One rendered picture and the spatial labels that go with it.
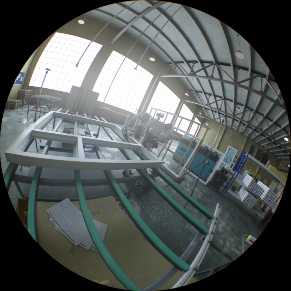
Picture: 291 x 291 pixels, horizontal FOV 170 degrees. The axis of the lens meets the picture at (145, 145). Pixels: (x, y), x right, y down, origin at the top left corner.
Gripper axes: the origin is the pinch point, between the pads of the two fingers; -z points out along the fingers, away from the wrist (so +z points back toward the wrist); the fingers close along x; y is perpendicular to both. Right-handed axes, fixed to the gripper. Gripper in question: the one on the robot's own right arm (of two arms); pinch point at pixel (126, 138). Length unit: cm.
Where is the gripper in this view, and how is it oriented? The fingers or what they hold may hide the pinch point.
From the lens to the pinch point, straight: 150.6
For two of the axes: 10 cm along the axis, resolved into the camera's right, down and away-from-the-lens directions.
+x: 2.7, 6.7, 6.9
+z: -3.0, -6.2, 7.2
